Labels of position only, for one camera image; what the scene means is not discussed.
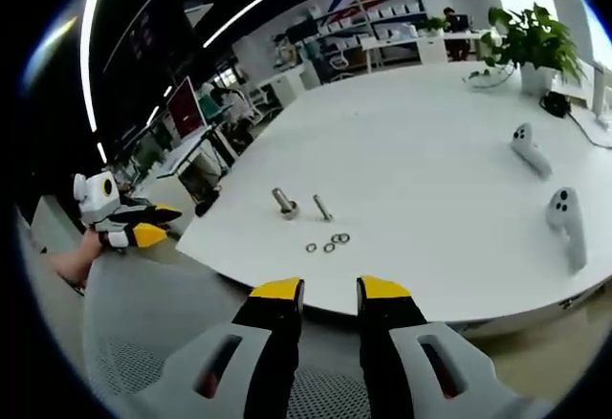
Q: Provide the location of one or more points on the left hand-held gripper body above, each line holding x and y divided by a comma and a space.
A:
98, 194

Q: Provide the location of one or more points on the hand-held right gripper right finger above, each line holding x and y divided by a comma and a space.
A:
387, 333

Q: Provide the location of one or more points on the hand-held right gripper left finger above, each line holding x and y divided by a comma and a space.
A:
275, 333

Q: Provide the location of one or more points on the small metal washer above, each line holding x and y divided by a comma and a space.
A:
307, 248
334, 239
324, 248
350, 237

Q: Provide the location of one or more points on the thin threaded metal stud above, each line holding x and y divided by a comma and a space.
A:
321, 207

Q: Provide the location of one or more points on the thick metal bolt with base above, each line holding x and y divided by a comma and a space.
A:
283, 201

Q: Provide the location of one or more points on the person's left hand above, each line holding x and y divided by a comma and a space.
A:
91, 249

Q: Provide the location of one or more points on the light side desk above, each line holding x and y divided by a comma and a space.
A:
191, 151

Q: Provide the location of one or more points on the red screen monitor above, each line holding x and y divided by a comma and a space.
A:
186, 108

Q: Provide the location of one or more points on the white cabinet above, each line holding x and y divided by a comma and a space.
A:
287, 86

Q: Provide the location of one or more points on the white handheld controller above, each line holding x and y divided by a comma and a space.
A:
566, 220
528, 148

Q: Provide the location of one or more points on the white swivel chair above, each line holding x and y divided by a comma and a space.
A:
339, 65

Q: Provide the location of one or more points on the black round device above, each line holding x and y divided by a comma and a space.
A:
554, 103

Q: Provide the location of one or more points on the white office desk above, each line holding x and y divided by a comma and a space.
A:
406, 46

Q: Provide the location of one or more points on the shelving with white bins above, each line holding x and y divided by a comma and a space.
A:
378, 12

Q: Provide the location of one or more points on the small green desk plant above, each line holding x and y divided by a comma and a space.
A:
434, 24

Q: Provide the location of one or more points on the white stand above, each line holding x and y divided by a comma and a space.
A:
601, 98

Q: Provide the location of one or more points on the green plant in white pot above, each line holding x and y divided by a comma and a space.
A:
535, 36

